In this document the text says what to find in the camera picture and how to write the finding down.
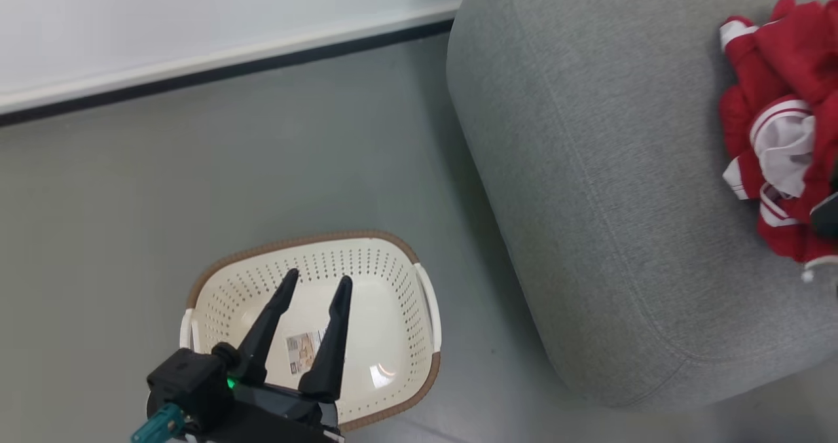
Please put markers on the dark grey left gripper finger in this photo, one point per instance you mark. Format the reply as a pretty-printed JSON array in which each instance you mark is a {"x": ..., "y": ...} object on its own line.
[
  {"x": 330, "y": 351},
  {"x": 265, "y": 338}
]

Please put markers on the white and black baseboard strip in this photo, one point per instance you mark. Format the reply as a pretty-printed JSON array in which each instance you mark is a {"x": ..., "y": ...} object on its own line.
[{"x": 229, "y": 57}]

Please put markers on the paper label sticker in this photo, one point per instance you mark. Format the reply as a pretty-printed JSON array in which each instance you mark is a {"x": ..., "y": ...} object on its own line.
[{"x": 302, "y": 354}]

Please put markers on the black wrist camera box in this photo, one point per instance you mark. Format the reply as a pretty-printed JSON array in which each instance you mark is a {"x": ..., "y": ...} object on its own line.
[{"x": 186, "y": 384}]

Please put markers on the red and white garment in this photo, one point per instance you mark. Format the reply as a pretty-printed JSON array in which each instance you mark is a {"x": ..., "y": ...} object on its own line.
[{"x": 779, "y": 57}]

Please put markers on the white perforated plastic laundry basket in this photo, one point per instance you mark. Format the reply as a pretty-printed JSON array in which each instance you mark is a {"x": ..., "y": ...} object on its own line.
[{"x": 386, "y": 325}]

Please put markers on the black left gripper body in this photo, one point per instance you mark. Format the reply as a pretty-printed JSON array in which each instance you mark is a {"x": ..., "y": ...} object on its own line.
[{"x": 275, "y": 417}]

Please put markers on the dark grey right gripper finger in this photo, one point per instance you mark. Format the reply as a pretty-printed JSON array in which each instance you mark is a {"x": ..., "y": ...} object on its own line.
[{"x": 828, "y": 217}]

